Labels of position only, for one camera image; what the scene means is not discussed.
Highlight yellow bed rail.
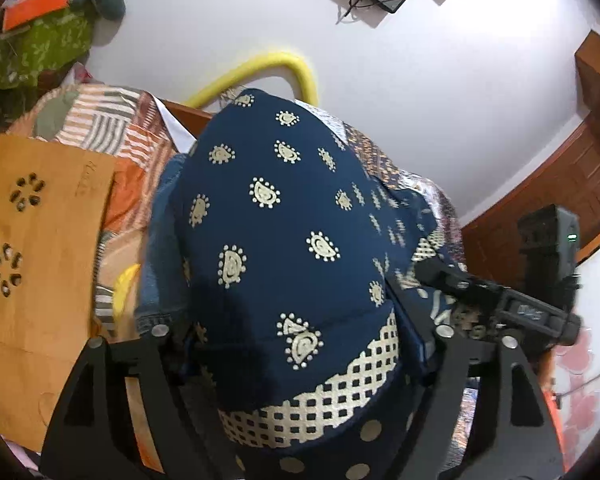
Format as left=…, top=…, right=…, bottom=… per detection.
left=184, top=51, right=320, bottom=108

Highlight wooden board with cutouts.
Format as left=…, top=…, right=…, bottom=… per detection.
left=0, top=134, right=114, bottom=451

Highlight folded blue jeans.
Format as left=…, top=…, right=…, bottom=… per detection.
left=134, top=154, right=188, bottom=336

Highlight patchwork patterned bedspread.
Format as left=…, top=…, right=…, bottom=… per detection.
left=21, top=84, right=464, bottom=479

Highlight orange box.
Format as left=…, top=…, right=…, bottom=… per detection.
left=2, top=0, right=68, bottom=32

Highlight green patterned cloth pile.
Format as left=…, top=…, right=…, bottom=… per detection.
left=0, top=2, right=98, bottom=90

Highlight navy blue patterned garment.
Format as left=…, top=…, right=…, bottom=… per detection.
left=172, top=89, right=458, bottom=479

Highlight brown wooden door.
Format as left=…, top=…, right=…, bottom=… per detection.
left=462, top=30, right=600, bottom=286

